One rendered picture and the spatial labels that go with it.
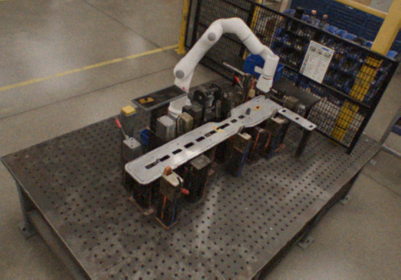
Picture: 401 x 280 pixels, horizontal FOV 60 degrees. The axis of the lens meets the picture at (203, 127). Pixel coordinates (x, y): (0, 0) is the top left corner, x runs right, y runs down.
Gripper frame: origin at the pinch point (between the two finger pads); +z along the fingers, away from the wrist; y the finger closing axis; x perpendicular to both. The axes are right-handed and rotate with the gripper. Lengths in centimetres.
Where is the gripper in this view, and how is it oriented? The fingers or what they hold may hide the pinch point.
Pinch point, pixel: (261, 94)
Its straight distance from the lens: 263.3
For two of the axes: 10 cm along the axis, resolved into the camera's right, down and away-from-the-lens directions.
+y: 7.2, 5.0, -4.8
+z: -1.6, 7.9, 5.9
